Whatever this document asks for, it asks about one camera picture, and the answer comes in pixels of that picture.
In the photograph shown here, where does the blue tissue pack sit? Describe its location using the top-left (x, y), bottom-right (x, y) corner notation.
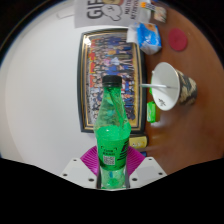
top-left (126, 21), bottom-right (163, 56)

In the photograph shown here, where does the patterned paper cup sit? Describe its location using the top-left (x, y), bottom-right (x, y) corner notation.
top-left (150, 61), bottom-right (198, 112)

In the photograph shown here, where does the small beige box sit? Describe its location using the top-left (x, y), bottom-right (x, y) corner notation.
top-left (152, 4), bottom-right (168, 24)

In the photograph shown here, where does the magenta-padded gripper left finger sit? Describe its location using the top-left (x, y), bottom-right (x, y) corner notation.
top-left (59, 145), bottom-right (101, 190)

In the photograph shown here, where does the white paper gift bag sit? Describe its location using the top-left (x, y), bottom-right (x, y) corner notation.
top-left (73, 0), bottom-right (151, 29)

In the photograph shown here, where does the green soap box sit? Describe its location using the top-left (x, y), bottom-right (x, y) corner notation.
top-left (146, 100), bottom-right (161, 124)

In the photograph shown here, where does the green plastic drink bottle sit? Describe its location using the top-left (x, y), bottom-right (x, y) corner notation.
top-left (93, 75), bottom-right (132, 190)

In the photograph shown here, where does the flat round red coaster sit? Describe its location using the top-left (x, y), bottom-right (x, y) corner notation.
top-left (167, 27), bottom-right (189, 52)

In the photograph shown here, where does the framed group picture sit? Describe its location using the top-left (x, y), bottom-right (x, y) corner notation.
top-left (77, 28), bottom-right (148, 134)

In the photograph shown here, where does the white stick in cup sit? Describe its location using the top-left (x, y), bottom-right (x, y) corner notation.
top-left (139, 83), bottom-right (168, 90)

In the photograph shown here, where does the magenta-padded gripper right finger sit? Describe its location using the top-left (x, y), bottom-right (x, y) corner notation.
top-left (124, 146), bottom-right (168, 190)

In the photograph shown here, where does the colourful puzzle cube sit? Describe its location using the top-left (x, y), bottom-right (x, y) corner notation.
top-left (139, 1), bottom-right (156, 11)

